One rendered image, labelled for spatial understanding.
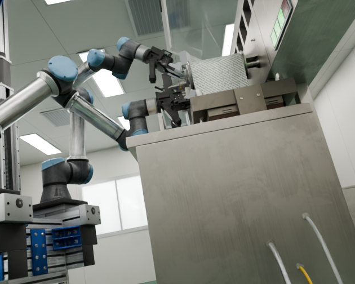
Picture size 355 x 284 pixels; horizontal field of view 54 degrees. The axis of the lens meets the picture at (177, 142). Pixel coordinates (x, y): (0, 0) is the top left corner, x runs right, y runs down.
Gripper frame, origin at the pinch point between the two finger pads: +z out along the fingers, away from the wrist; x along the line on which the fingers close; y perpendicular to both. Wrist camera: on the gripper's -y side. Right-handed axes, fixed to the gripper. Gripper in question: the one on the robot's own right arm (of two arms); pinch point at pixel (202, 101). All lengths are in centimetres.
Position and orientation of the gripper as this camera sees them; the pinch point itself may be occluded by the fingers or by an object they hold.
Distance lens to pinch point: 153.4
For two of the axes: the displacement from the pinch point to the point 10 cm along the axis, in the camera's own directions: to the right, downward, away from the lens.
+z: 9.8, -1.9, 0.0
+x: 0.6, 2.9, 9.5
